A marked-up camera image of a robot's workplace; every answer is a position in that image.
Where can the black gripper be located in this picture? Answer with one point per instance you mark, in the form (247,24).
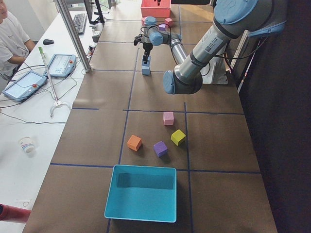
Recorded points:
(146,47)

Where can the light blue block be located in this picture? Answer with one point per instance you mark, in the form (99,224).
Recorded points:
(145,70)
(145,62)

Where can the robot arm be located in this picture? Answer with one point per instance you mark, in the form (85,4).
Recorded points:
(231,19)

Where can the purple foam block right side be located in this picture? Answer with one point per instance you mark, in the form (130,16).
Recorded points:
(162,27)

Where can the purple foam block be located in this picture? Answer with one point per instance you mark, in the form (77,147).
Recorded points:
(162,27)
(160,148)

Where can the red foam block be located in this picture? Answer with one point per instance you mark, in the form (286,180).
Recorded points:
(143,21)

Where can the crimson foam block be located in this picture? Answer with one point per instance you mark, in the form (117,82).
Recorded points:
(169,21)

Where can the red plastic bin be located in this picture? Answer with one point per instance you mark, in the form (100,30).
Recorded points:
(152,8)

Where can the pink foam block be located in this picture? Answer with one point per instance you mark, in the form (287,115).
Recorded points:
(168,118)

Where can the black keyboard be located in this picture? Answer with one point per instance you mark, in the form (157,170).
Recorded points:
(79,22)

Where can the black monitor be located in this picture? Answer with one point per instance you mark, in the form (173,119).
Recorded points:
(94,11)

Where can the yellow foam block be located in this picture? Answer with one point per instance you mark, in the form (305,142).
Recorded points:
(178,137)

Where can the orange foam block left side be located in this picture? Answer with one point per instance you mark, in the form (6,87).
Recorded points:
(134,142)

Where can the far teach pendant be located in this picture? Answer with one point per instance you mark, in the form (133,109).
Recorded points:
(61,65)

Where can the teach pendant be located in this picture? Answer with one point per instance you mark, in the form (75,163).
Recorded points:
(25,86)
(61,65)

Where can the purple foam block left side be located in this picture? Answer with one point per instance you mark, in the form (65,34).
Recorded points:
(160,148)

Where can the reacher grabber stick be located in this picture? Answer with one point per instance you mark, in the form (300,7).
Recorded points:
(58,103)

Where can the black computer mouse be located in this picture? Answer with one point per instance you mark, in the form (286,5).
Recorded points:
(48,41)

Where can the near teach pendant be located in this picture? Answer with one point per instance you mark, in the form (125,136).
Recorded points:
(25,86)

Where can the person in white shirt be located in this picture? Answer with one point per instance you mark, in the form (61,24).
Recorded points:
(15,44)

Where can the teal plastic bin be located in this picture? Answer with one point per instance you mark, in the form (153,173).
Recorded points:
(142,193)

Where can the paper cup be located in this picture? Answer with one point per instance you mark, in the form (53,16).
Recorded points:
(27,144)

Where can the red cylinder object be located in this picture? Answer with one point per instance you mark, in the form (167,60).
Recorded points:
(14,214)

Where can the aluminium frame post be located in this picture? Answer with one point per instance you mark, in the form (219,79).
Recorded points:
(65,14)

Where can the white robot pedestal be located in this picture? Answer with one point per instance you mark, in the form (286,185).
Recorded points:
(214,72)

